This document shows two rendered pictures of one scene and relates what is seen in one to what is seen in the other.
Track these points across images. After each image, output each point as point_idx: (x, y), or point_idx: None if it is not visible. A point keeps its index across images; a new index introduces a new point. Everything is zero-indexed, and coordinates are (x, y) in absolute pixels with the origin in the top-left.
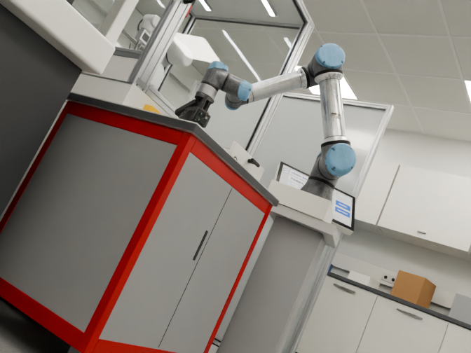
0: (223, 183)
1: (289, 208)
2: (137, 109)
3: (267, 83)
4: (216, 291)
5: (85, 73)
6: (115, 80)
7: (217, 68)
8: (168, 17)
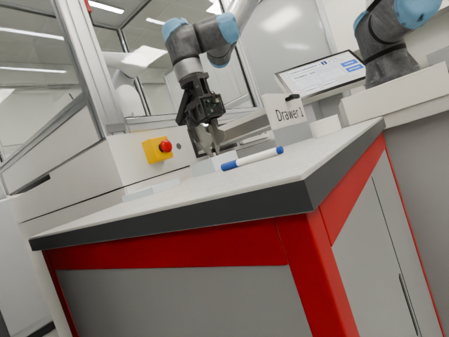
0: (367, 187)
1: (393, 112)
2: (122, 220)
3: (238, 0)
4: (423, 291)
5: (63, 162)
6: (91, 147)
7: (176, 30)
8: (67, 25)
